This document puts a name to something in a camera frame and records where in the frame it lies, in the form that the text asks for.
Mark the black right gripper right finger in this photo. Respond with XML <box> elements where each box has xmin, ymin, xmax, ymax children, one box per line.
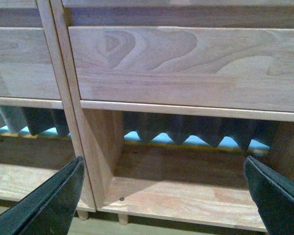
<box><xmin>244</xmin><ymin>156</ymin><xmax>294</xmax><ymax>235</ymax></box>

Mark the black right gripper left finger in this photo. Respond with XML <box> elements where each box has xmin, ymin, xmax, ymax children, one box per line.
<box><xmin>0</xmin><ymin>156</ymin><xmax>85</xmax><ymax>235</ymax></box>

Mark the left wooden shelf unit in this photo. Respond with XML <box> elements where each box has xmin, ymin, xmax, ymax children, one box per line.
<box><xmin>0</xmin><ymin>0</ymin><xmax>83</xmax><ymax>202</ymax></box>

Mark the wooden shelf unit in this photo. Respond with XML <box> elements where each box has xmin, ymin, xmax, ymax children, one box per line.
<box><xmin>0</xmin><ymin>0</ymin><xmax>83</xmax><ymax>202</ymax></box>
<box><xmin>50</xmin><ymin>0</ymin><xmax>294</xmax><ymax>232</ymax></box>

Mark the right wooden shelf unit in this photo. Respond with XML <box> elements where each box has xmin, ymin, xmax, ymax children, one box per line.
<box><xmin>50</xmin><ymin>0</ymin><xmax>294</xmax><ymax>232</ymax></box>

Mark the dark grey curtain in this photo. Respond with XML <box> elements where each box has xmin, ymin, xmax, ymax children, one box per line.
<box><xmin>0</xmin><ymin>105</ymin><xmax>279</xmax><ymax>151</ymax></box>

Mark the right lower wooden drawer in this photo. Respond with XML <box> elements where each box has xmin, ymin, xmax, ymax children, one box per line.
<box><xmin>69</xmin><ymin>26</ymin><xmax>294</xmax><ymax>112</ymax></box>

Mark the wooden drawer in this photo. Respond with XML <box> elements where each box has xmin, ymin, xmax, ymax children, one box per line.
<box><xmin>69</xmin><ymin>26</ymin><xmax>294</xmax><ymax>112</ymax></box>
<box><xmin>0</xmin><ymin>27</ymin><xmax>60</xmax><ymax>100</ymax></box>

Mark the left lower wooden drawer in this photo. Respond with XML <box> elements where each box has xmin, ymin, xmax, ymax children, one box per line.
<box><xmin>0</xmin><ymin>27</ymin><xmax>60</xmax><ymax>100</ymax></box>

